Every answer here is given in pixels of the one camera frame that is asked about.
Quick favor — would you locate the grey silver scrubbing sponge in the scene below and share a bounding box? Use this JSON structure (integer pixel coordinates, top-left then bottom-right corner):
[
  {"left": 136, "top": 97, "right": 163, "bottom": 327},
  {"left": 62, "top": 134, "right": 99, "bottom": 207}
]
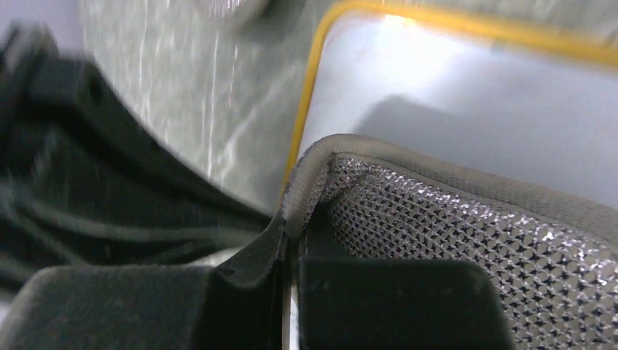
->
[{"left": 196, "top": 0, "right": 270, "bottom": 20}]

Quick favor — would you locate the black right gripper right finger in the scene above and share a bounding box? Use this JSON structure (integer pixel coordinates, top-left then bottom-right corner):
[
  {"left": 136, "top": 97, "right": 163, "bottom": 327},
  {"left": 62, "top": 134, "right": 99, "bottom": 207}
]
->
[{"left": 297, "top": 229, "right": 515, "bottom": 349}]

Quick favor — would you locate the yellow framed whiteboard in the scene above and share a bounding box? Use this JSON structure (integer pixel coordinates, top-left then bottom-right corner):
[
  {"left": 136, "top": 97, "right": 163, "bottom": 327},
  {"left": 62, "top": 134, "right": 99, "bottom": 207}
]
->
[{"left": 287, "top": 1, "right": 617, "bottom": 207}]

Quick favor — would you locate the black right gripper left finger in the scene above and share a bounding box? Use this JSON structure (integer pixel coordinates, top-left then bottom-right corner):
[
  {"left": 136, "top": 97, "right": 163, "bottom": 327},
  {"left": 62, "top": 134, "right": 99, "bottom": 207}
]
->
[{"left": 1, "top": 217, "right": 287, "bottom": 349}]

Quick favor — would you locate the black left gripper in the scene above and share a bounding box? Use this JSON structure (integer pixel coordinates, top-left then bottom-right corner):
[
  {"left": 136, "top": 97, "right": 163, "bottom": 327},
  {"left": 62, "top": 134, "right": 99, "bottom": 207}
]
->
[{"left": 1, "top": 22, "right": 270, "bottom": 289}]

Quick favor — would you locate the grey blue scrubbing sponge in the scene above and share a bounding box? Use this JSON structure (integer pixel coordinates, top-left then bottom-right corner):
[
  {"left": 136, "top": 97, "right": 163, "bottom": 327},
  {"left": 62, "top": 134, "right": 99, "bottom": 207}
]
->
[{"left": 280, "top": 134, "right": 617, "bottom": 349}]

